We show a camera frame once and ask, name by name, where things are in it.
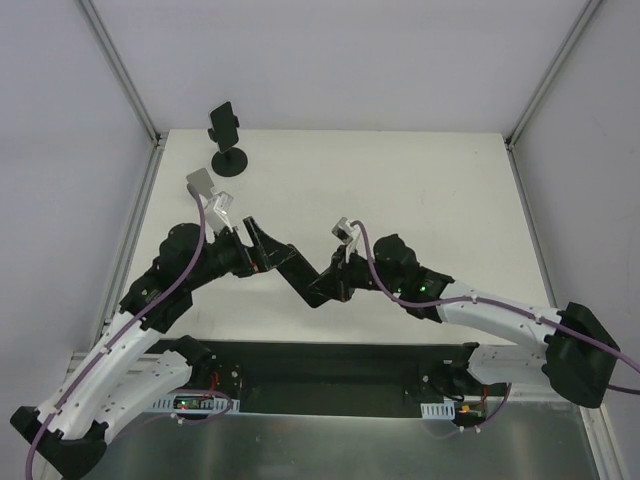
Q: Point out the aluminium frame post right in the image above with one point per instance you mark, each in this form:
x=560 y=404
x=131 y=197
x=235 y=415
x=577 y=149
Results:
x=588 y=12

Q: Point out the silver folding phone stand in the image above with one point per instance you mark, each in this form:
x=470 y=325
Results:
x=202 y=183

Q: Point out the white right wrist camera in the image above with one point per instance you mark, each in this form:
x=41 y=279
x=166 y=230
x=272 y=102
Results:
x=349 y=234

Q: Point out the black round-base phone stand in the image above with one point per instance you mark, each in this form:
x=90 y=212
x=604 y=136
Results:
x=229 y=161

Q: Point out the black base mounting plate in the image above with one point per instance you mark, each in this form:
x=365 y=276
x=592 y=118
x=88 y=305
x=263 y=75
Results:
x=355 y=380

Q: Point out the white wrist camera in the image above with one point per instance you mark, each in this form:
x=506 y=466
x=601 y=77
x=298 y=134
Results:
x=217 y=214
x=349 y=234

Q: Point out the white slotted cable duct left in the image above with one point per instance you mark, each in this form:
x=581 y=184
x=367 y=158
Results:
x=197 y=404

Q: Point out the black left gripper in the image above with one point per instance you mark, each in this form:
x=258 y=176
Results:
x=245 y=251

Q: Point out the white slotted cable duct right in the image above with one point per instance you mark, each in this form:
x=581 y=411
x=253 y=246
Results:
x=451 y=410

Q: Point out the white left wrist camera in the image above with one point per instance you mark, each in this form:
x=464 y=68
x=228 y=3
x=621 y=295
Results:
x=217 y=214

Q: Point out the aluminium frame post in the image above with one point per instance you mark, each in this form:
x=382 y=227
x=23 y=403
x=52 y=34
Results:
x=119 y=71
x=588 y=12

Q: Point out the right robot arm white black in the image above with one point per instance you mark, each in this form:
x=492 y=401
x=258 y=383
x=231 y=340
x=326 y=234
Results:
x=567 y=349

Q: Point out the aluminium frame post left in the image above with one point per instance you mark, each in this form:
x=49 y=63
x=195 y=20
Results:
x=119 y=71

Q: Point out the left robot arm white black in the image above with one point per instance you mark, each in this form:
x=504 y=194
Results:
x=72 y=429

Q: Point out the white slotted cable duct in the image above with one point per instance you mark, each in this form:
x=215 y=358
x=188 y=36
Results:
x=451 y=410
x=197 y=404

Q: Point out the white-edged black smartphone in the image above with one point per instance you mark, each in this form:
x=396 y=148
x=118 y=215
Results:
x=224 y=127

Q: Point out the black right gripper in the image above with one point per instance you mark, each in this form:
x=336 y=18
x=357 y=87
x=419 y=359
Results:
x=341 y=277

